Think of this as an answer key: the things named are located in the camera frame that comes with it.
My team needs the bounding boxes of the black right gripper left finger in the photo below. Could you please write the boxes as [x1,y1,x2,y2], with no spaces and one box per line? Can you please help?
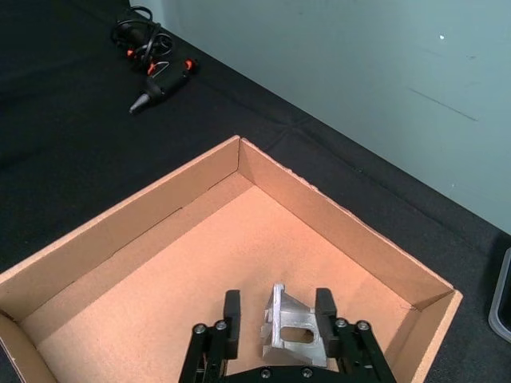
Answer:
[177,289,242,383]

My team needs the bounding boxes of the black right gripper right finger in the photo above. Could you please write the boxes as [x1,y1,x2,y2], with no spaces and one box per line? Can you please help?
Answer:
[315,287,398,383]

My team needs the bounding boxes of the silver metal corner bracket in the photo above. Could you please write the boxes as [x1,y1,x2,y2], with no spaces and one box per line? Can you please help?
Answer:
[259,283,330,369]

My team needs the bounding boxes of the shallow brown cardboard tray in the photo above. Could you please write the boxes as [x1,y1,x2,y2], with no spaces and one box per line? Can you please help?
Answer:
[0,135,464,383]

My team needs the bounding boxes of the black table cloth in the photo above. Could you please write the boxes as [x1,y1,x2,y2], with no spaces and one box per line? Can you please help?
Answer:
[0,0,511,383]

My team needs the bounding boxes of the black corded tool orange parts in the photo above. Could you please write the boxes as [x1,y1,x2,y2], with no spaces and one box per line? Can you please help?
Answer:
[110,5,200,116]

